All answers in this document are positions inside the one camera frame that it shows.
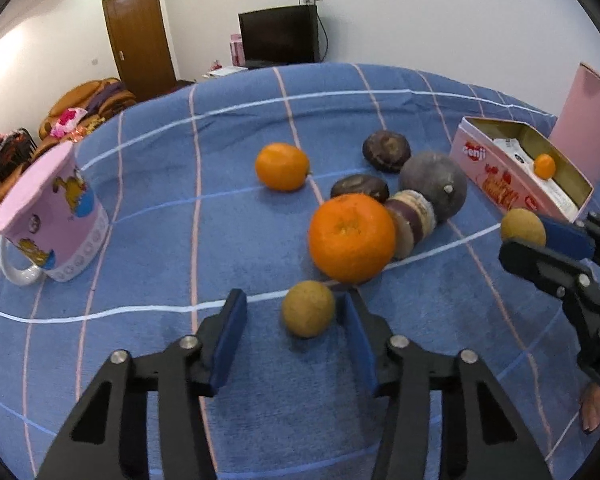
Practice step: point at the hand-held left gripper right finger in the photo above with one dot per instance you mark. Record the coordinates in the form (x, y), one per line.
(357, 345)

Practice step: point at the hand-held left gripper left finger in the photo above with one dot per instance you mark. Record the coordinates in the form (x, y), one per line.
(230, 340)

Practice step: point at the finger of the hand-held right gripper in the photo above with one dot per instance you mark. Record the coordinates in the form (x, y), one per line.
(570, 240)
(540, 262)

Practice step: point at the brown longan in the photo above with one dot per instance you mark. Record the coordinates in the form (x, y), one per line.
(308, 308)
(522, 226)

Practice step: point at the tiny orange kumquat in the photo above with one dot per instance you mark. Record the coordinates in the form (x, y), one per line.
(545, 166)

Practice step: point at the large orange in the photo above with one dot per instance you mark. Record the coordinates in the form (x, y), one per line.
(352, 239)

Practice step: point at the pink tin box with lid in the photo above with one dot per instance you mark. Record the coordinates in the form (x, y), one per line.
(485, 170)

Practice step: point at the person's right hand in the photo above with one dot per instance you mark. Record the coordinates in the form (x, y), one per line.
(594, 405)

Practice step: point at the white packet with black label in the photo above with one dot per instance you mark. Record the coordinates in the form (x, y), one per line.
(510, 149)

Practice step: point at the blue plaid blanket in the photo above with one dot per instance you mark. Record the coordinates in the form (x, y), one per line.
(180, 240)

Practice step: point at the grey round fruit with stem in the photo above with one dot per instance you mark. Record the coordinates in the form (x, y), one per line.
(433, 185)

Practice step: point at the dark water chestnut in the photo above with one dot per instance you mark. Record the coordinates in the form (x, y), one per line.
(359, 187)

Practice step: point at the small orange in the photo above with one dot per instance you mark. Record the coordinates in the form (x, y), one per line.
(282, 166)

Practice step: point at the dark wrinkled passion fruit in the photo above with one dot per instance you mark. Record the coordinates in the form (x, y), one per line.
(386, 150)

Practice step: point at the pink cartoon mug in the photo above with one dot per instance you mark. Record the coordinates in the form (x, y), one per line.
(55, 215)

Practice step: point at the white flat box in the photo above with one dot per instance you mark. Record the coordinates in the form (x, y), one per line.
(225, 71)

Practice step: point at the purple cloth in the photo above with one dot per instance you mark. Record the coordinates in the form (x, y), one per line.
(105, 97)

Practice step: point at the brown leather sofa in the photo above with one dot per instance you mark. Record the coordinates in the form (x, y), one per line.
(70, 100)
(0, 191)

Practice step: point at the pink carton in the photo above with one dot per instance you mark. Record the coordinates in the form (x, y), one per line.
(236, 50)

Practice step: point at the black television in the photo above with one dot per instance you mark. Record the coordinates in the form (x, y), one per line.
(279, 35)

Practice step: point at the brown wooden door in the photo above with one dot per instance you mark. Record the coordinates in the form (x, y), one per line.
(139, 40)

